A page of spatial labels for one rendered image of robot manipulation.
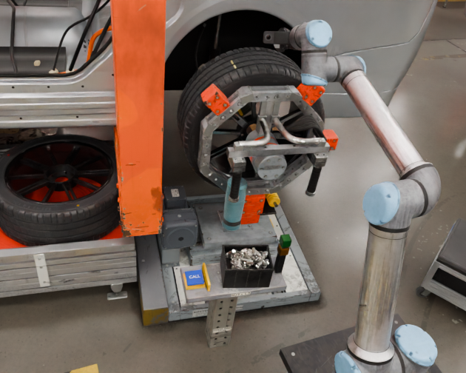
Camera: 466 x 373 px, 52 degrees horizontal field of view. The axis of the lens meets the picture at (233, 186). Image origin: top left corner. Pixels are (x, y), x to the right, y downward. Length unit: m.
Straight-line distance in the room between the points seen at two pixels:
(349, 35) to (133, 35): 1.19
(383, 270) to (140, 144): 0.94
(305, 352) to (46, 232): 1.26
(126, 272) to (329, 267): 1.16
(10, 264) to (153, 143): 0.90
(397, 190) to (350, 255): 1.56
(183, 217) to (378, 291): 1.13
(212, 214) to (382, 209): 1.41
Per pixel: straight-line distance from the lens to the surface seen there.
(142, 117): 1.71
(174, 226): 2.31
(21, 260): 2.29
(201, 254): 2.52
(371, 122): 1.64
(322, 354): 2.09
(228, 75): 1.98
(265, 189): 2.24
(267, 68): 1.99
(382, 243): 1.45
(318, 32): 1.70
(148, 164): 1.83
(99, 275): 2.37
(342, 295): 2.70
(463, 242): 2.80
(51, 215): 2.25
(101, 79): 2.25
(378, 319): 1.58
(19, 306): 2.59
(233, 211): 2.10
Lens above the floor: 2.01
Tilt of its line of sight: 39 degrees down
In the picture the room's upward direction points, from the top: 8 degrees clockwise
